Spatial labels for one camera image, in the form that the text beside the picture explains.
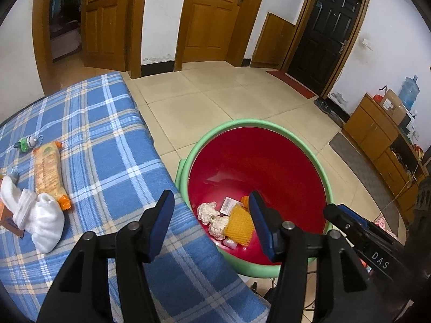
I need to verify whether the orange paper box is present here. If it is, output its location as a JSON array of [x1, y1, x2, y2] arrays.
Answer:
[[0, 198, 26, 240]]

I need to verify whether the grey floor mat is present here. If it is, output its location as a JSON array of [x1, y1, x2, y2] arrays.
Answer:
[[329, 133, 404, 233]]

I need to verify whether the black metal door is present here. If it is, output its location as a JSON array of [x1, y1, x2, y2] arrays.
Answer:
[[281, 0, 371, 99]]

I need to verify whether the yellow foam fruit net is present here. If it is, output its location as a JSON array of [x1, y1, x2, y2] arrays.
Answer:
[[224, 205, 255, 246]]

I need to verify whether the green and white keychain toy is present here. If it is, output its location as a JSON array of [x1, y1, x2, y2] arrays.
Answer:
[[14, 135, 43, 151]]

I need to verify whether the orange snack packet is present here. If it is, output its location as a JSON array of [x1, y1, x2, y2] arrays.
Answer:
[[33, 141, 72, 211]]

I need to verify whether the wooden door frame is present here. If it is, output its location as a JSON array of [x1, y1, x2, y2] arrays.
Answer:
[[33, 0, 151, 94]]

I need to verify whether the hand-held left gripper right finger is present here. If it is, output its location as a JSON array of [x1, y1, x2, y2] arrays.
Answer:
[[248, 191, 374, 323]]

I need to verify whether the blue plaid tablecloth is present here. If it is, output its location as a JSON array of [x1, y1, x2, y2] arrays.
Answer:
[[0, 72, 270, 323]]

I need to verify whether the closed wooden door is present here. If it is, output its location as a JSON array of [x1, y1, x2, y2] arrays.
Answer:
[[174, 0, 270, 72]]

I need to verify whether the open wooden door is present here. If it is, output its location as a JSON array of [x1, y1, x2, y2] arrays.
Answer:
[[82, 0, 136, 72]]

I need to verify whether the brown cardboard box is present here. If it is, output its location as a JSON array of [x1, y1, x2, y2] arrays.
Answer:
[[381, 89, 408, 124]]

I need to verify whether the wooden sideboard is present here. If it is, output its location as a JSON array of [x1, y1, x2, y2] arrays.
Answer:
[[342, 93, 429, 223]]

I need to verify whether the pink floral cloth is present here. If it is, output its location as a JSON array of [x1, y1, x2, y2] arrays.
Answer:
[[373, 213, 398, 240]]

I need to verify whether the bed with pink cover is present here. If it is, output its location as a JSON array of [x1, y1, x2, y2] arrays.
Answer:
[[50, 28, 82, 60]]

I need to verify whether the white medicine box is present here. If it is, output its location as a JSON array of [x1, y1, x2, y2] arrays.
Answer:
[[220, 197, 242, 216]]

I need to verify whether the white microwave oven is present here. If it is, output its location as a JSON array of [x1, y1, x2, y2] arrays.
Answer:
[[403, 108, 417, 132]]

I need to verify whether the large white tissue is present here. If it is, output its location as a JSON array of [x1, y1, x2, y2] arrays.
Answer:
[[197, 202, 218, 225]]

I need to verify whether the red doormat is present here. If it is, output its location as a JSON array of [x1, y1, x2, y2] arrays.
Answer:
[[265, 69, 318, 99]]

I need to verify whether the dark shoe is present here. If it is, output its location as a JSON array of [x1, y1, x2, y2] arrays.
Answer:
[[314, 97, 334, 114], [328, 109, 351, 127]]

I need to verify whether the blue water jug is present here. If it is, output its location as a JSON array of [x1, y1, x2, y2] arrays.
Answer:
[[398, 75, 421, 109]]

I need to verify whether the low wooden wall cabinet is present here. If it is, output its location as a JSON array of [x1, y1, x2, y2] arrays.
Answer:
[[250, 12, 297, 70]]

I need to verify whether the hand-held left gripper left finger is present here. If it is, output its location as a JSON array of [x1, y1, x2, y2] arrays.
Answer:
[[36, 190, 175, 323]]

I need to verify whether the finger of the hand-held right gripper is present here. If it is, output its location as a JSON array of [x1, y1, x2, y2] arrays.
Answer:
[[338, 205, 375, 233], [323, 203, 371, 248]]

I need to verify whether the red basin with green rim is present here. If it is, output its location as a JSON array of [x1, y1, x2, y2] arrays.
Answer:
[[175, 118, 334, 278]]

